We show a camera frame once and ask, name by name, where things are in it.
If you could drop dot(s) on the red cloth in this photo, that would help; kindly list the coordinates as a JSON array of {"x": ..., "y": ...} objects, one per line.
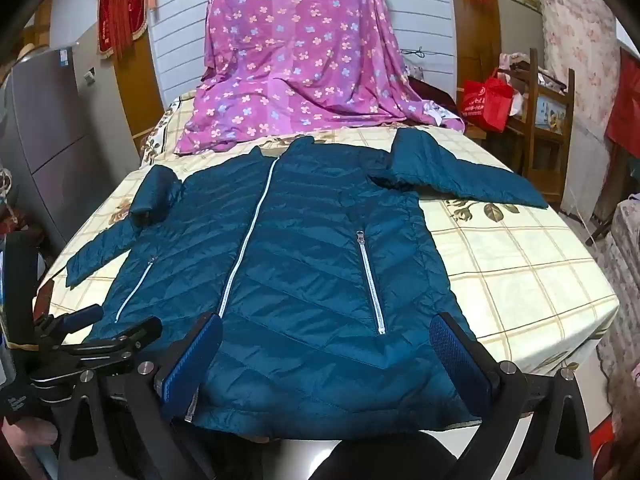
[{"x": 625, "y": 110}]

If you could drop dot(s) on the pale floral curtain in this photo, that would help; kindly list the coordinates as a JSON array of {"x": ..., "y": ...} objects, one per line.
[{"x": 580, "y": 35}]

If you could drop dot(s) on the teal quilted down jacket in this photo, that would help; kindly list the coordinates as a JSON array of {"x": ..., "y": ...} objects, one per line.
[{"x": 310, "y": 260}]

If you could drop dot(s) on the grey floral cloth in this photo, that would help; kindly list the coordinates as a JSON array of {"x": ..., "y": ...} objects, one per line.
[{"x": 620, "y": 270}]

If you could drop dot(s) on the red banner with tassels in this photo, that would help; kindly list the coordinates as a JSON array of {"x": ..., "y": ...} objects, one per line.
[{"x": 117, "y": 5}]

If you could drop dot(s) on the pale pink garment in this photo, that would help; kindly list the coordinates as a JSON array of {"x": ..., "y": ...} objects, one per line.
[{"x": 510, "y": 62}]

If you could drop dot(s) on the wooden chair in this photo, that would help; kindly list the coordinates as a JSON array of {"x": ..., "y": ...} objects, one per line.
[{"x": 550, "y": 160}]

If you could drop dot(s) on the grey refrigerator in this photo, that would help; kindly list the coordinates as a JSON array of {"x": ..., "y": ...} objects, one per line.
[{"x": 60, "y": 135}]

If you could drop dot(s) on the red shopping bag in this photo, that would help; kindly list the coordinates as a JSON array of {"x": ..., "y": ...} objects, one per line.
[{"x": 487, "y": 105}]

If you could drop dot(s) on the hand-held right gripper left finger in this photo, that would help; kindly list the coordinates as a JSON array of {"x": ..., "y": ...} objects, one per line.
[{"x": 192, "y": 365}]

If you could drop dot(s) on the cream floral checked bed sheet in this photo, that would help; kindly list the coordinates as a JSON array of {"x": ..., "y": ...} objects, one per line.
[{"x": 525, "y": 270}]

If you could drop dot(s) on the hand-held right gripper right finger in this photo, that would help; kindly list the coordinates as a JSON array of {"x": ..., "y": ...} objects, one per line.
[{"x": 460, "y": 365}]

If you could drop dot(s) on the white panelled headboard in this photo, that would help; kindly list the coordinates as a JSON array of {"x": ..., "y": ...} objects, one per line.
[{"x": 180, "y": 35}]

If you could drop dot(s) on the purple floral bed cover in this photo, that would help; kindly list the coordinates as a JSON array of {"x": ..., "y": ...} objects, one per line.
[{"x": 300, "y": 60}]

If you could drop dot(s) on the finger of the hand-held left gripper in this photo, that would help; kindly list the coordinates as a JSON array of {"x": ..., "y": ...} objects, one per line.
[
  {"x": 85, "y": 316},
  {"x": 125, "y": 335}
]

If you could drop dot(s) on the person's left hand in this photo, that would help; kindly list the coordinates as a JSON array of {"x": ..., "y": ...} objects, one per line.
[{"x": 25, "y": 437}]

